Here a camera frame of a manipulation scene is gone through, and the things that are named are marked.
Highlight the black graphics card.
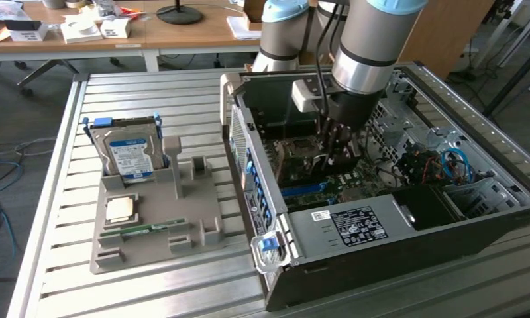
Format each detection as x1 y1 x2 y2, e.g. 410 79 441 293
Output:
276 140 364 188

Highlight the hard disk with blue bracket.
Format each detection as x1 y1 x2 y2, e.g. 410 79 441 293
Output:
82 111 166 185

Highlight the blue expansion slot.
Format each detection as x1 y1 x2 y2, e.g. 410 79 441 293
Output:
282 184 329 197

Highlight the grey power supply unit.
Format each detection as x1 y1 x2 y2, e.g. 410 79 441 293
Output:
286 195 414 261

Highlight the green RAM stick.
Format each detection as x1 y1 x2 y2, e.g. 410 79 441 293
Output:
98 217 189 238

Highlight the CPU socket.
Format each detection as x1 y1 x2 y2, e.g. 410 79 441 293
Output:
285 136 321 157

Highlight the green motherboard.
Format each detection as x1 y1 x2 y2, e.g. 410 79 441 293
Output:
264 119 398 213

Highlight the white flat cardboard box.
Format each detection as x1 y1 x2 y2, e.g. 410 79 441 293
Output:
60 16 104 44

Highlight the blue case latch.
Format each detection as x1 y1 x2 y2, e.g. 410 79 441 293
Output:
256 233 277 254

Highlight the black round lamp base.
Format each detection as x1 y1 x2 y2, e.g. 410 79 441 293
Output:
156 0 204 26

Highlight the red wire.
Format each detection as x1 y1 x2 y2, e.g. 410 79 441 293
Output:
421 155 440 185

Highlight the orange red paper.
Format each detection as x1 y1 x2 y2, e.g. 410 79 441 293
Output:
118 6 146 21

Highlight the white box with black top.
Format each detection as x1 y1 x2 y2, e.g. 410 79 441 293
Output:
4 19 49 42

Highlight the clear plastic bag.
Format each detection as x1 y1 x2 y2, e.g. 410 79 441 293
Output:
0 0 32 21

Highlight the silver drive cage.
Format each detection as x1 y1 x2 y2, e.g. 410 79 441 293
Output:
366 97 425 156

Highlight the black open PC case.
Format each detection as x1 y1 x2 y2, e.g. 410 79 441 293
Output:
220 60 530 312

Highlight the wooden cabinet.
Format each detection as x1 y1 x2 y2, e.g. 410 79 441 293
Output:
400 0 498 80

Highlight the small white labelled box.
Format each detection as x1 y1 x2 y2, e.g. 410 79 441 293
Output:
100 18 132 39

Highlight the white tape roll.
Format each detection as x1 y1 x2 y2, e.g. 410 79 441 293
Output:
68 20 98 36

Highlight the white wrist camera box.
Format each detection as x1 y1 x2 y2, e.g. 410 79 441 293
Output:
290 79 333 113

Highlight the square CPU chip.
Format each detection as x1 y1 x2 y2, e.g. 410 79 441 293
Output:
105 198 137 222

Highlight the wooden office desk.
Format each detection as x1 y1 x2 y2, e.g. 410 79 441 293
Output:
0 0 148 97
144 0 388 72

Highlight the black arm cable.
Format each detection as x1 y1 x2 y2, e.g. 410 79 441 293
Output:
313 0 350 117

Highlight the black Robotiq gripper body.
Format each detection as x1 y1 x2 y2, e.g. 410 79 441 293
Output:
324 88 386 133

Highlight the white paper stack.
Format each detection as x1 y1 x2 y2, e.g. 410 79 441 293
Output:
226 15 262 40

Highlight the brown cardboard box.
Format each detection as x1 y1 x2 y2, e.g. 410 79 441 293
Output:
242 0 266 23

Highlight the grey plastic parts rack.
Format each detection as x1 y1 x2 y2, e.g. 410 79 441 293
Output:
89 135 225 275

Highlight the blue wire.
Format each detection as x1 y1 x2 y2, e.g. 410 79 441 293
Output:
440 148 477 183

